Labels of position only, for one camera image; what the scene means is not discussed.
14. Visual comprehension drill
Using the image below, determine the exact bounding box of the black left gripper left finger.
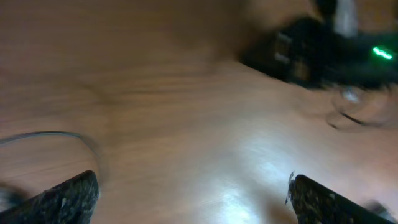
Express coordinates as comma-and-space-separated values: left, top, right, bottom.
1, 170, 100, 224

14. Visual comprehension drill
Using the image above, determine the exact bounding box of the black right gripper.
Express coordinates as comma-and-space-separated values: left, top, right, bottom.
239, 17, 397, 90

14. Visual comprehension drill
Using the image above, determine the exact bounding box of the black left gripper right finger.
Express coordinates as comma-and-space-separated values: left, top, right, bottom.
285, 174, 395, 224

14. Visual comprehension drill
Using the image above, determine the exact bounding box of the black cable bundle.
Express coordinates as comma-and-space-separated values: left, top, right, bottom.
0, 86, 398, 156

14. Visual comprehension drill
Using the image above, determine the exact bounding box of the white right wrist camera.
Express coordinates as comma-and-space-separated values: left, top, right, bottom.
333, 0, 358, 38

